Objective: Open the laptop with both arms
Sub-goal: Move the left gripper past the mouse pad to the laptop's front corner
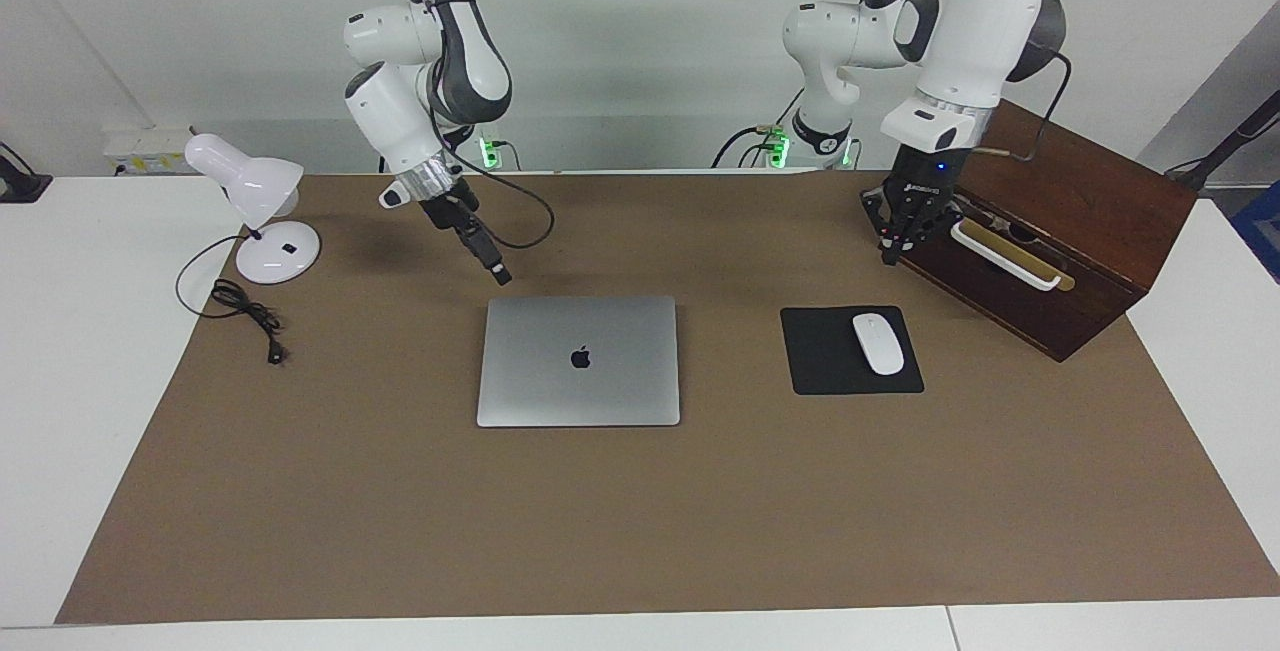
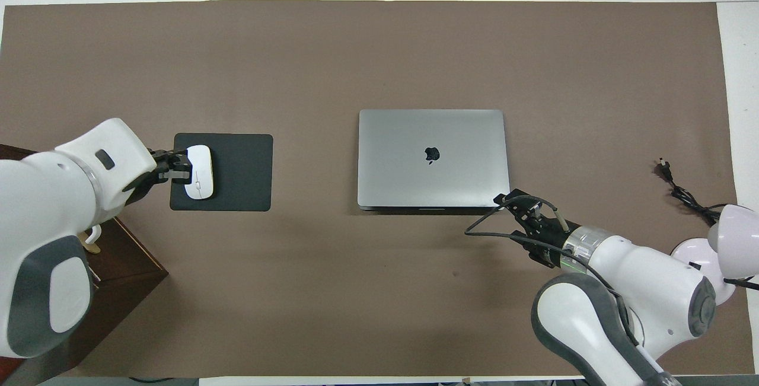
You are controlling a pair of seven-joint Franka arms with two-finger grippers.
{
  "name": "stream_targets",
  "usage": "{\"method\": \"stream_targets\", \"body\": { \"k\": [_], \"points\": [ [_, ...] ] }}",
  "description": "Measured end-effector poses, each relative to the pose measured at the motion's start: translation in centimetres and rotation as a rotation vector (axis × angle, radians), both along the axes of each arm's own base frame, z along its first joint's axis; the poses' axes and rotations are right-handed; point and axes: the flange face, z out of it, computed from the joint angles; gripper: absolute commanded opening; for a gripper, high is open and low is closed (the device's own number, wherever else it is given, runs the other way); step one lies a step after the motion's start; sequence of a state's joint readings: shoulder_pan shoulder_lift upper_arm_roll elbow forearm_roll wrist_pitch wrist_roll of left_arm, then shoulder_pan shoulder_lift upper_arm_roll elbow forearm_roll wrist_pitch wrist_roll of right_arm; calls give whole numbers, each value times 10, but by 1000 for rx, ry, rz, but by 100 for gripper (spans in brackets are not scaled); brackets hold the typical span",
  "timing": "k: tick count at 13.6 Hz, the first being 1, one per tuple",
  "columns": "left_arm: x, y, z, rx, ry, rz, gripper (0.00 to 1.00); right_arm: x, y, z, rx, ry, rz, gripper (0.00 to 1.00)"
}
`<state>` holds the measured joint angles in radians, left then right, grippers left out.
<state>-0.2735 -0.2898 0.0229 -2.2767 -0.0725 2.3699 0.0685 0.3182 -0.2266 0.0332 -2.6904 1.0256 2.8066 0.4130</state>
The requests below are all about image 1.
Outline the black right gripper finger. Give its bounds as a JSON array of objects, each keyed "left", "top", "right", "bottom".
[
  {"left": 462, "top": 216, "right": 514, "bottom": 284},
  {"left": 458, "top": 223, "right": 507, "bottom": 288}
]

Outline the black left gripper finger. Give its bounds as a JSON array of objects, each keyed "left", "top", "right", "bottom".
[
  {"left": 862, "top": 186, "right": 903, "bottom": 267},
  {"left": 896, "top": 197, "right": 963, "bottom": 262}
]

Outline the silver apple laptop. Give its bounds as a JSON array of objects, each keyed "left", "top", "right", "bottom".
[{"left": 476, "top": 295, "right": 682, "bottom": 429}]

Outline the white computer mouse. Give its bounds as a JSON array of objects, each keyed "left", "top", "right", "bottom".
[{"left": 851, "top": 313, "right": 906, "bottom": 377}]

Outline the gold plate on box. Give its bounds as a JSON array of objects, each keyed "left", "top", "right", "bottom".
[{"left": 944, "top": 210, "right": 1077, "bottom": 293}]

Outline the black mouse pad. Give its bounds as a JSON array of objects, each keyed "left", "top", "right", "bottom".
[{"left": 780, "top": 305, "right": 925, "bottom": 397}]

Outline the dark wooden box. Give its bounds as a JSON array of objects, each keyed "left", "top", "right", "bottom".
[{"left": 878, "top": 96, "right": 1199, "bottom": 363}]

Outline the white desk lamp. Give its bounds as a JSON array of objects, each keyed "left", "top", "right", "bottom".
[{"left": 184, "top": 133, "right": 322, "bottom": 286}]

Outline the brown table mat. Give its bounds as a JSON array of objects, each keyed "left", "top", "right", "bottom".
[{"left": 55, "top": 171, "right": 1280, "bottom": 625}]

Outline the black tripod leg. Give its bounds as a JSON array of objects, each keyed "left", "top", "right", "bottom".
[{"left": 1165, "top": 91, "right": 1280, "bottom": 194}]

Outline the black stand foot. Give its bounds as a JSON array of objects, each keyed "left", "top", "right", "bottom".
[{"left": 0, "top": 141, "right": 53, "bottom": 204}]

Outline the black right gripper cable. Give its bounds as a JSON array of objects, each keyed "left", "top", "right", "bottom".
[{"left": 430, "top": 131, "right": 556, "bottom": 252}]

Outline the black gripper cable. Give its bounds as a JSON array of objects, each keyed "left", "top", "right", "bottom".
[
  {"left": 980, "top": 0, "right": 1073, "bottom": 164},
  {"left": 430, "top": 131, "right": 556, "bottom": 252}
]

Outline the black base cable bundle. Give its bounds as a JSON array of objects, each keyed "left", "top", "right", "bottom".
[
  {"left": 378, "top": 126, "right": 521, "bottom": 174},
  {"left": 712, "top": 86, "right": 806, "bottom": 170}
]

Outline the white box handle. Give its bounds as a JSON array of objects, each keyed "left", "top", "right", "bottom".
[{"left": 950, "top": 219, "right": 1062, "bottom": 292}]

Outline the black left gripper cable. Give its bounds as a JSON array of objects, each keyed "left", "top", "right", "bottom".
[{"left": 980, "top": 0, "right": 1073, "bottom": 164}]

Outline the black lamp power cable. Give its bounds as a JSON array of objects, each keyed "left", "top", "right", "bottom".
[{"left": 175, "top": 234, "right": 289, "bottom": 367}]

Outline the white wall power strip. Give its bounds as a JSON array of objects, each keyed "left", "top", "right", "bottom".
[{"left": 103, "top": 126, "right": 196, "bottom": 177}]

